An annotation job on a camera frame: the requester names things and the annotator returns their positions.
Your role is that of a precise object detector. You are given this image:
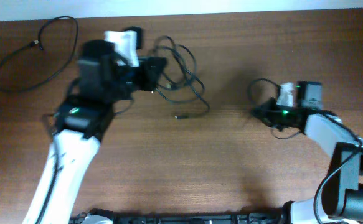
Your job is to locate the black cable bundle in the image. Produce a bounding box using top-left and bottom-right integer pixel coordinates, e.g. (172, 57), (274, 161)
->
(149, 35), (210, 120)

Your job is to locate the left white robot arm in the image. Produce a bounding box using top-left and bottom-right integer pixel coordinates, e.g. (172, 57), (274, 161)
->
(23, 40), (167, 223)

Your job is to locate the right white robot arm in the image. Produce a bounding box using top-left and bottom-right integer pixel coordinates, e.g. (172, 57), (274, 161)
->
(247, 80), (363, 223)

